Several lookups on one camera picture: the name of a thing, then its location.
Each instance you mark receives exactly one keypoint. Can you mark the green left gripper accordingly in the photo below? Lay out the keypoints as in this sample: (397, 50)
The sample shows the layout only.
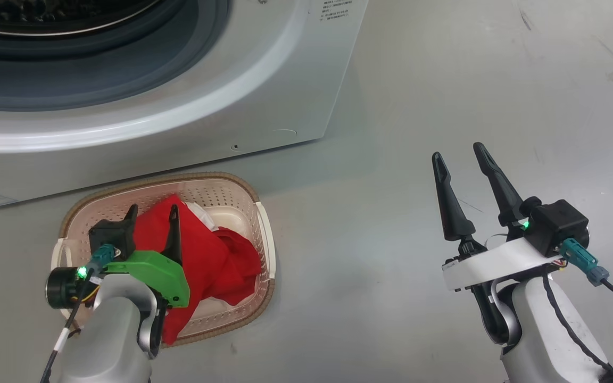
(163, 274)

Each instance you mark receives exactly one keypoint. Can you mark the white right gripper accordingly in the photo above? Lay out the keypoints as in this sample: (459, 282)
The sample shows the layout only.
(498, 263)

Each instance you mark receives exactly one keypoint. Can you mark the red cloth garment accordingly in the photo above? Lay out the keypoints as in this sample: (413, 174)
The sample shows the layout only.
(205, 260)

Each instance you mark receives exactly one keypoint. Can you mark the cream perforated laundry basket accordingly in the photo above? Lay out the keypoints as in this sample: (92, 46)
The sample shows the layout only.
(232, 197)

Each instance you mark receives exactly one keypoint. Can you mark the round washer filter cover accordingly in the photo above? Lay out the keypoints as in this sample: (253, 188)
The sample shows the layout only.
(264, 141)

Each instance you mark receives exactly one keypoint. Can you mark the grey rubber door seal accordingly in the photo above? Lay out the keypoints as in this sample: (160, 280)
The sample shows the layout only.
(125, 69)

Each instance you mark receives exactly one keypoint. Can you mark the white front-load washing machine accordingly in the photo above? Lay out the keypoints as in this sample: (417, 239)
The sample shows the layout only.
(258, 80)

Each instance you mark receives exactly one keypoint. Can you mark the perforated steel washer drum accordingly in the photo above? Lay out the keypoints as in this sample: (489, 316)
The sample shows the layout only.
(46, 10)

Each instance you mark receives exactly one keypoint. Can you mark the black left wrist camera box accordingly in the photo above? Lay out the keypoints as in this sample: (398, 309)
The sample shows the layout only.
(112, 234)

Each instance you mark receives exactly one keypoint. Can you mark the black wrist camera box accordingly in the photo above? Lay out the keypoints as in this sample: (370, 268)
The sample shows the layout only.
(112, 234)
(559, 223)

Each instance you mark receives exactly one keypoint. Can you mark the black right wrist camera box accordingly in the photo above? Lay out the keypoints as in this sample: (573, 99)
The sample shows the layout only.
(559, 223)

